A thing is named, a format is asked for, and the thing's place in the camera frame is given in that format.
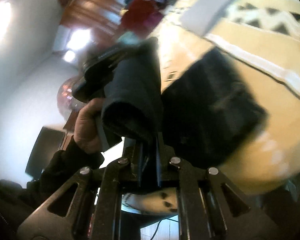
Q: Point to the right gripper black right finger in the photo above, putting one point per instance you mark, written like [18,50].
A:
[210,206]

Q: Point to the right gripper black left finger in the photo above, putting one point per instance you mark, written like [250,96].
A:
[88,205]

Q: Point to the dark navy pants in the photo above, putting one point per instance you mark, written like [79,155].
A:
[202,117]

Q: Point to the person's left hand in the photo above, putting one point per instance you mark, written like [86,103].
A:
[85,132]

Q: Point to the black flat screen television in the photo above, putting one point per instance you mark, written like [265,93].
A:
[48,142]

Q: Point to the wooden wardrobe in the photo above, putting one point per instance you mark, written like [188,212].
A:
[102,17]

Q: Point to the pile of mixed clothes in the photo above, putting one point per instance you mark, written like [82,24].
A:
[140,17]

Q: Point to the folded grey cloth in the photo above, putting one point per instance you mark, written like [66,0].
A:
[204,15]

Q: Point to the yellow patterned bed cover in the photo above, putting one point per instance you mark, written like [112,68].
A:
[262,40]

